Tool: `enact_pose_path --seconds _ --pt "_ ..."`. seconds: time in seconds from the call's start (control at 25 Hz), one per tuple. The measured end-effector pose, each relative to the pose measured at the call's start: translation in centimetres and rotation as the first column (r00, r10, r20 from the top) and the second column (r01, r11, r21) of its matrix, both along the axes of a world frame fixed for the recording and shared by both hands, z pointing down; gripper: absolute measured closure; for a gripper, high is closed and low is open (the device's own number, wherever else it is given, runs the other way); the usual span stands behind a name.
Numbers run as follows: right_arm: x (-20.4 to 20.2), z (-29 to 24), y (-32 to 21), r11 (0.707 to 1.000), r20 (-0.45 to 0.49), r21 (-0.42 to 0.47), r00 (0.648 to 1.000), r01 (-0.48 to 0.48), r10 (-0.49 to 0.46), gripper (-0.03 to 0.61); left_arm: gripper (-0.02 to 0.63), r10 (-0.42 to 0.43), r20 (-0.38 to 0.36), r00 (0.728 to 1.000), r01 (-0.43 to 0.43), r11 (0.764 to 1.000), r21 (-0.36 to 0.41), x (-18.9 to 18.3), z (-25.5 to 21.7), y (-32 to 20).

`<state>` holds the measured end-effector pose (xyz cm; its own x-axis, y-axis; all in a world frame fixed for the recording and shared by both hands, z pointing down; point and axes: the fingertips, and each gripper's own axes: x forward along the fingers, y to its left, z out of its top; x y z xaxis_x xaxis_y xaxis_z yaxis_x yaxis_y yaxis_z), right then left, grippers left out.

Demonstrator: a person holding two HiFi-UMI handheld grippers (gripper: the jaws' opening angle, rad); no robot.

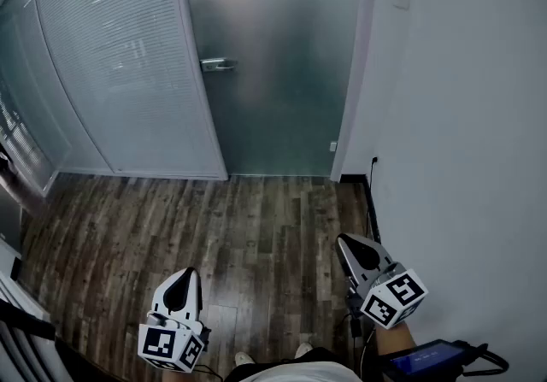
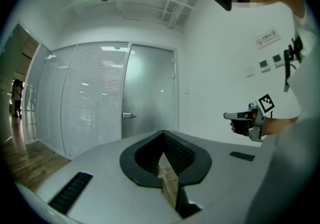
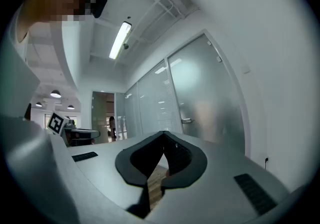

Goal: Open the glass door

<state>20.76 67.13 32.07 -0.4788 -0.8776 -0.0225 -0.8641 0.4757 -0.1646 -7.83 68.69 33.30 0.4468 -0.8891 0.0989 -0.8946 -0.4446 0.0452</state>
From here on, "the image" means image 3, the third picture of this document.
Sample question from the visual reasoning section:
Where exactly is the black head-mounted camera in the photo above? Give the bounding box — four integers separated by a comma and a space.
91, 0, 108, 19

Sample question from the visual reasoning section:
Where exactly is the framed glass partition panel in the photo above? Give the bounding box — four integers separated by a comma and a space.
124, 83, 139, 140

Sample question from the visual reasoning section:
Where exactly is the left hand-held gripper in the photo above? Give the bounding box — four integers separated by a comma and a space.
46, 110, 76, 146

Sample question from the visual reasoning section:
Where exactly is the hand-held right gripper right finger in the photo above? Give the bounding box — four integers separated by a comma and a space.
147, 130, 290, 224

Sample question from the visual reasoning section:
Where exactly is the person's white shirt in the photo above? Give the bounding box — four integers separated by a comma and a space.
1, 17, 41, 120

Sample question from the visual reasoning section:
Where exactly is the frosted glass door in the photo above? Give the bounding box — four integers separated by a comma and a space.
166, 33, 247, 155

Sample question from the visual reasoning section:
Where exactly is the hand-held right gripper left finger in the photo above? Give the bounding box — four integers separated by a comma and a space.
67, 130, 165, 219

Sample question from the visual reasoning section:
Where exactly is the long ceiling tube light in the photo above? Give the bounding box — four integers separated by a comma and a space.
108, 21, 133, 60

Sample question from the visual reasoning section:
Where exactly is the grey desk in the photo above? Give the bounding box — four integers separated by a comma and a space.
63, 127, 101, 146

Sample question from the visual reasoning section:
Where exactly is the grey metal door frame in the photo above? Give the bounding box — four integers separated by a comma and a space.
163, 29, 252, 158

